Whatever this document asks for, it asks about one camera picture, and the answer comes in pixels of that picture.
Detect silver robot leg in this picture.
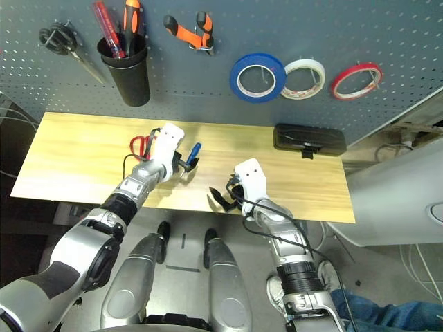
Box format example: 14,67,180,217
203,228,253,332
100,221,172,329

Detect orange black handled screwdriver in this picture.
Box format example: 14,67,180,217
123,0,143,58

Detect large white rounded casing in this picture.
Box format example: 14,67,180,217
327,138,443,248

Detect red tape roll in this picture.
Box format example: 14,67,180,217
331,62,384,101

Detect silver right robot leg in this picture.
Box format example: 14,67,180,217
203,228,253,332

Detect black cup holder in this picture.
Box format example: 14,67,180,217
96,33,152,107

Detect blue handled screwdriver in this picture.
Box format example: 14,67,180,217
185,142,202,165

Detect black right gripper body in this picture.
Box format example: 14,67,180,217
223,174,245,213

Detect metal wire pliers holder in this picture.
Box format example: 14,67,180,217
188,24,215,56

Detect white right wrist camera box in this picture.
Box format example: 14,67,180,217
233,158,268,214

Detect clear red handled screwdriver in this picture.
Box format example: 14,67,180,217
92,1,126,59

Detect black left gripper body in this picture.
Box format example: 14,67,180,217
171,151,190,178

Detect silver left robot leg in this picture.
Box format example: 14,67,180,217
100,221,172,329

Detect blue tape roll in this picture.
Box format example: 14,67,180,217
229,52,287,104

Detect blue jeans leg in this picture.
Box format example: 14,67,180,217
330,288,443,332

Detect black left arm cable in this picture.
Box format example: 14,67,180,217
123,127,163,181

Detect black handled scissors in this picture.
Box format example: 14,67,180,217
38,20,107,85

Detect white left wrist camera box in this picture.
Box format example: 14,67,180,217
148,122,185,183

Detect orange black needle-nose pliers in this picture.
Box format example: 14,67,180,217
163,11,215,56

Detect black plastic tool case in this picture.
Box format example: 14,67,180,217
273,123,347,160

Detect white tape roll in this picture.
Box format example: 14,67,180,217
280,59,326,100

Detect white floor cable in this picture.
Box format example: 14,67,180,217
399,243,443,302

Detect dark grey pegboard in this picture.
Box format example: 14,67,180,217
0,0,443,146

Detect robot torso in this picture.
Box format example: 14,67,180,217
138,313,212,332

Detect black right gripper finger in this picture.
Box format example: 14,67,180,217
209,186,229,206

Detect tangled white cable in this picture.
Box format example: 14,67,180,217
0,105,41,129

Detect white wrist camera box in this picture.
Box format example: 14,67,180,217
233,158,268,214
148,122,185,183

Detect red handled scissors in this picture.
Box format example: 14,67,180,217
129,135,153,163

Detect white sneaker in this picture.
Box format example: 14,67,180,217
318,261,343,295
266,275,288,314

